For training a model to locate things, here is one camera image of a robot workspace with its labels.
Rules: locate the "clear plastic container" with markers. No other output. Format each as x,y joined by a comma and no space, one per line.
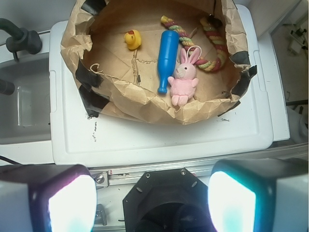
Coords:
25,114

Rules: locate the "brown paper bag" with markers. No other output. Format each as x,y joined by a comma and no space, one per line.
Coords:
116,81

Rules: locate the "blue plastic bottle toy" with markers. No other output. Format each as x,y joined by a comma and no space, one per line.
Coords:
167,58

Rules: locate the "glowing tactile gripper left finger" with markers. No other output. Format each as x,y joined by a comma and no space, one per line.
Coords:
47,198

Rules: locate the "pink plush bunny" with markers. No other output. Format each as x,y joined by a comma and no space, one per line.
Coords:
184,81

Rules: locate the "yellow rubber duck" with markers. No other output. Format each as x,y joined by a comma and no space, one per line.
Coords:
133,39

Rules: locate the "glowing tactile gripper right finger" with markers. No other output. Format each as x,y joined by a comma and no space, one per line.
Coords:
259,195

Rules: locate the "multicolour rope toy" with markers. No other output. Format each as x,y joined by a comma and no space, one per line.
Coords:
211,32

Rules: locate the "white plastic bin lid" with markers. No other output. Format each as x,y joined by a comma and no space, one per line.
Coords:
110,141

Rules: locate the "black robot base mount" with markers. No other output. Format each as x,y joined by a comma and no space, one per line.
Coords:
168,201

